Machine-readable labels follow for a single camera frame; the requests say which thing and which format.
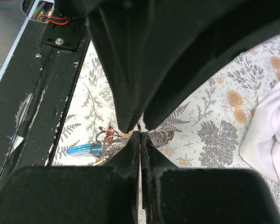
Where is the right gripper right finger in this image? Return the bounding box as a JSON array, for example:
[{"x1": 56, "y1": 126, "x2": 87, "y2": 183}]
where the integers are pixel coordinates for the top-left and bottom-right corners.
[{"x1": 140, "y1": 133, "x2": 280, "y2": 224}]

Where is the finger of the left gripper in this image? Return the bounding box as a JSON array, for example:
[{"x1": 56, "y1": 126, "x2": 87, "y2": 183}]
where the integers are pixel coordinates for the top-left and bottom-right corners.
[{"x1": 88, "y1": 4, "x2": 153, "y2": 133}]

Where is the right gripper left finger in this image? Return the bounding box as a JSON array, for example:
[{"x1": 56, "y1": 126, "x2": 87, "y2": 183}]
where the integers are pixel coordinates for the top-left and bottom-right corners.
[{"x1": 0, "y1": 131, "x2": 140, "y2": 224}]

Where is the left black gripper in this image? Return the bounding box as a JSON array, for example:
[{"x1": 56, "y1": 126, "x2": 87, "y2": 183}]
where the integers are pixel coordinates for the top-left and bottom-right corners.
[{"x1": 55, "y1": 0, "x2": 280, "y2": 130}]

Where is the yellow tagged key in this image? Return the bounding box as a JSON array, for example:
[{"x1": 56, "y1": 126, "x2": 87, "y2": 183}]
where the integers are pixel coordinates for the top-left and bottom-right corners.
[{"x1": 93, "y1": 158, "x2": 108, "y2": 166}]

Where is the blue key tag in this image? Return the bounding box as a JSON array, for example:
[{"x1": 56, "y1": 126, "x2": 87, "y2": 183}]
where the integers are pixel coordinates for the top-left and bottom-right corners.
[{"x1": 66, "y1": 143, "x2": 104, "y2": 157}]

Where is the red tagged key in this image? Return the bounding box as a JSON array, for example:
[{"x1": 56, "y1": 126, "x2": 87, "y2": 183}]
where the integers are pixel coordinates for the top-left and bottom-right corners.
[{"x1": 106, "y1": 126, "x2": 114, "y2": 141}]

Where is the crumpled white cloth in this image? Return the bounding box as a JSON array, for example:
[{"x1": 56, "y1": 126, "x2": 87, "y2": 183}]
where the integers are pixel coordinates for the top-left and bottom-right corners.
[{"x1": 239, "y1": 81, "x2": 280, "y2": 185}]

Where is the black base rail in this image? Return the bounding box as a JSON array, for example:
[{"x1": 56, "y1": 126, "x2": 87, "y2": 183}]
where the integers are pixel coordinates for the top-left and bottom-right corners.
[{"x1": 0, "y1": 18, "x2": 90, "y2": 189}]

